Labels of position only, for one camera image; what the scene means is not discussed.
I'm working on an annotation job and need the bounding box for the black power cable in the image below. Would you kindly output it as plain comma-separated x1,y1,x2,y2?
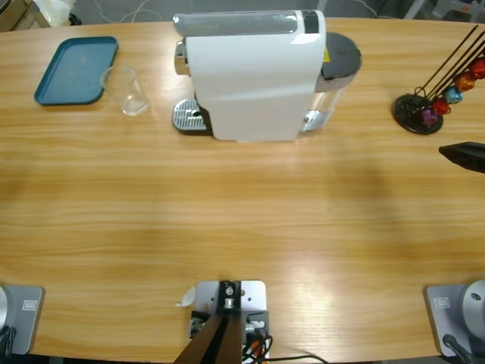
264,353,327,364

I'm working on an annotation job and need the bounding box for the red coffee capsule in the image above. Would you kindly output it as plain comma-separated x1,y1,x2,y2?
431,97,452,116
469,56,485,80

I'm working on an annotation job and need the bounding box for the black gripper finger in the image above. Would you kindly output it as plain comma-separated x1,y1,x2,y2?
438,142,485,174

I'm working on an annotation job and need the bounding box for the cardboard box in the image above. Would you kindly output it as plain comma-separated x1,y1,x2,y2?
0,0,50,33

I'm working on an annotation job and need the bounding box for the black base cable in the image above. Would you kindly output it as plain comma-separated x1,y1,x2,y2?
442,333,474,364

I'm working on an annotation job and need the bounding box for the black capsule holder with rods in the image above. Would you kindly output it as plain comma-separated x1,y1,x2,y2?
392,24,485,136

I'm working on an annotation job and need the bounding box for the orange coffee capsule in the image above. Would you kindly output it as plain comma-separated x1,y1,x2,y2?
454,71,477,92

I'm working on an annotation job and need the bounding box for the teal plastic tray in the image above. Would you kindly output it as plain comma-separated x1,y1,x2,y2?
33,36,120,106

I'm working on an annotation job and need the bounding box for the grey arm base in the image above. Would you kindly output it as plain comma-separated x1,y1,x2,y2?
423,279,485,357
0,284,46,356

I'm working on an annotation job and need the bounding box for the orange cable bundle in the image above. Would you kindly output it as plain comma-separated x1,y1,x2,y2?
242,333,274,363

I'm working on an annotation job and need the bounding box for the white floor cable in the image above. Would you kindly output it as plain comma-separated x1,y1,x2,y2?
352,0,380,19
90,0,179,24

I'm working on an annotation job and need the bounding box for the blue coffee capsule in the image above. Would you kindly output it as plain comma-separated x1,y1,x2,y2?
443,86,464,105

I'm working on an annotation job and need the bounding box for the clear drinking glass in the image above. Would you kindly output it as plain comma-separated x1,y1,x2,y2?
100,64,152,118

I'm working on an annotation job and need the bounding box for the white plastic bag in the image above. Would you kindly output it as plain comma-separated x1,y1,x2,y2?
32,0,77,27

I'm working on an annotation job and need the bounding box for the white plastic furniture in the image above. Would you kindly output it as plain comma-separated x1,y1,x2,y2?
401,0,485,20

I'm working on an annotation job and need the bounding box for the white capsule coffee machine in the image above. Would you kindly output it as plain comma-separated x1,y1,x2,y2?
172,9,363,144

